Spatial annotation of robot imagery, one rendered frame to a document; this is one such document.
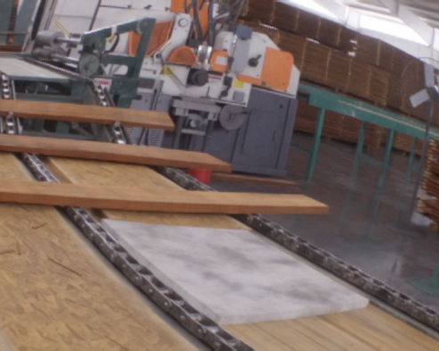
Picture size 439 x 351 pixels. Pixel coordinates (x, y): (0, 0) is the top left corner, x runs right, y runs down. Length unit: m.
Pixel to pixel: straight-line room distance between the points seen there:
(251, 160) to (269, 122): 0.46
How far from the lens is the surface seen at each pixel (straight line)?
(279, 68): 7.66
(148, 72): 6.73
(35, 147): 2.46
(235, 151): 7.76
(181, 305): 1.37
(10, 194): 1.75
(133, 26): 5.55
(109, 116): 3.22
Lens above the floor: 1.33
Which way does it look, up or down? 11 degrees down
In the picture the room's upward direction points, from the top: 13 degrees clockwise
